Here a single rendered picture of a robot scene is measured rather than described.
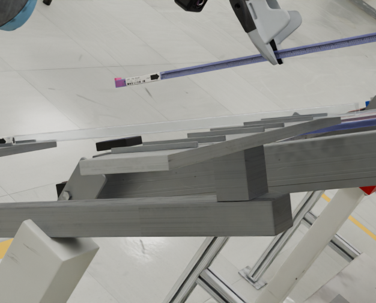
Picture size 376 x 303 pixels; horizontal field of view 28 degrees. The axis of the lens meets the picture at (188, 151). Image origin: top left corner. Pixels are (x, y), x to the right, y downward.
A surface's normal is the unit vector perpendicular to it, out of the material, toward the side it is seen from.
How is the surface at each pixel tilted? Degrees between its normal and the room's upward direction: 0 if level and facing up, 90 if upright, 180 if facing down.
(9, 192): 0
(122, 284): 0
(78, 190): 90
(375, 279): 0
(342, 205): 90
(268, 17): 90
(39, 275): 90
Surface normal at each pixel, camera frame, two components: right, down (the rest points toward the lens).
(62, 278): 0.72, 0.62
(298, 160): -0.48, 0.12
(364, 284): 0.49, -0.78
